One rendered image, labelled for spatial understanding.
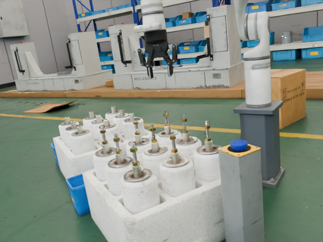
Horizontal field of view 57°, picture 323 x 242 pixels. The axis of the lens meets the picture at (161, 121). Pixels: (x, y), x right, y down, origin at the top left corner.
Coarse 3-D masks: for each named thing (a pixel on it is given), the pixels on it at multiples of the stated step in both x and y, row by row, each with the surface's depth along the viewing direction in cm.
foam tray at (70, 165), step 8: (144, 136) 132; (56, 144) 142; (64, 144) 137; (96, 144) 130; (120, 144) 126; (56, 152) 150; (64, 152) 125; (72, 152) 129; (88, 152) 121; (64, 160) 130; (72, 160) 117; (80, 160) 118; (88, 160) 120; (64, 168) 136; (72, 168) 117; (80, 168) 119; (88, 168) 120; (64, 176) 144; (72, 176) 121
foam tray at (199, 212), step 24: (96, 192) 90; (192, 192) 80; (216, 192) 82; (96, 216) 99; (120, 216) 73; (144, 216) 72; (168, 216) 75; (192, 216) 79; (216, 216) 84; (120, 240) 78; (144, 240) 73; (168, 240) 76; (192, 240) 81; (216, 240) 85
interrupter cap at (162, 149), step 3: (150, 147) 96; (159, 147) 95; (162, 147) 94; (165, 147) 94; (144, 150) 94; (147, 150) 94; (150, 150) 94; (159, 150) 93; (162, 150) 92; (165, 150) 91; (144, 153) 92; (147, 153) 91; (150, 153) 91; (153, 153) 91; (156, 153) 90; (159, 153) 90; (162, 153) 90
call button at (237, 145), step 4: (236, 140) 71; (240, 140) 71; (244, 140) 70; (232, 144) 69; (236, 144) 69; (240, 144) 68; (244, 144) 68; (232, 148) 70; (236, 148) 69; (240, 148) 68; (244, 148) 69
